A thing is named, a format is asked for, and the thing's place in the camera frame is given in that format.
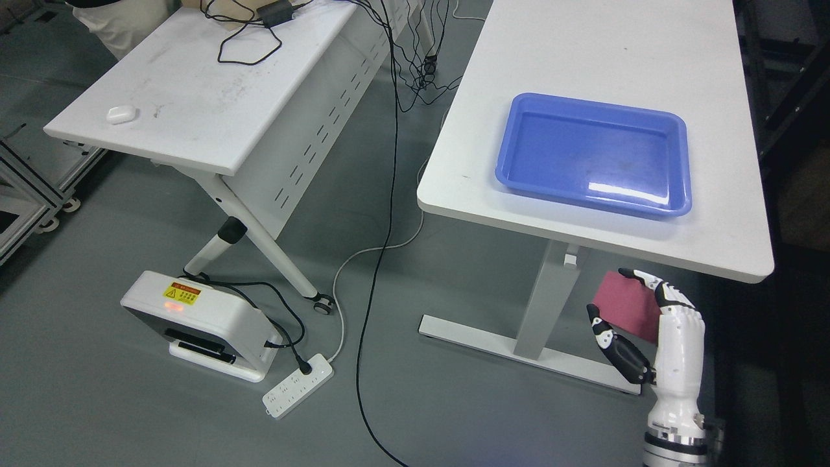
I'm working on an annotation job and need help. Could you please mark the white power strip cable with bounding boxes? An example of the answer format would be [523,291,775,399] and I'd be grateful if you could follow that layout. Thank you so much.
[327,104,455,364]

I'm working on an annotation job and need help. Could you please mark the black power adapter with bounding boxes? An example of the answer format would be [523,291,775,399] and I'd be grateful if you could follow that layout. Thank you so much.
[255,0,294,29]

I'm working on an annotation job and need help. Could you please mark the white charger box device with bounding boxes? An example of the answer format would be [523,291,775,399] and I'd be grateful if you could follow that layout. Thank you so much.
[121,270,285,382]

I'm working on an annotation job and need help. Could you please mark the white standing desk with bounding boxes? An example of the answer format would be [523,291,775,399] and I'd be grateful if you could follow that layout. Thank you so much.
[417,1,774,395]

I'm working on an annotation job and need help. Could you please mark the white power strip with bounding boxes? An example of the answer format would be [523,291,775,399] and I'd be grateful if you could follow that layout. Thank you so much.
[262,353,334,420]

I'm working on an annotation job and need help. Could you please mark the pink red block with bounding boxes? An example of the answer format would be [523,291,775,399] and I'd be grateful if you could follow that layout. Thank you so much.
[592,271,661,344]

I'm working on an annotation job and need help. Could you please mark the black cart frame right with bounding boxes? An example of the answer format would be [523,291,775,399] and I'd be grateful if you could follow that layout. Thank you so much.
[733,1,828,168]

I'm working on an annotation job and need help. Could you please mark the blue plastic tray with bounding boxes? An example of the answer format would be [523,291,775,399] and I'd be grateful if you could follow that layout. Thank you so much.
[495,93,693,219]

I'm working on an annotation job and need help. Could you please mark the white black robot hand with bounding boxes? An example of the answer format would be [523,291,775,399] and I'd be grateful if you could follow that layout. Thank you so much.
[586,268,706,438]

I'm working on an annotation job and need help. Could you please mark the white folding table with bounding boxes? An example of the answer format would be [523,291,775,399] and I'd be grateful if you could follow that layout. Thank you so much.
[44,1,421,314]

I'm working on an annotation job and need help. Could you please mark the long black cable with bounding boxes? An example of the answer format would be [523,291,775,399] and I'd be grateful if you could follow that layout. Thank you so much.
[355,0,410,467]

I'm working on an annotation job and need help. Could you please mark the robot forearm silver wrist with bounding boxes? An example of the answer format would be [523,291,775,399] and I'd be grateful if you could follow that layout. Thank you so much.
[641,416,724,466]

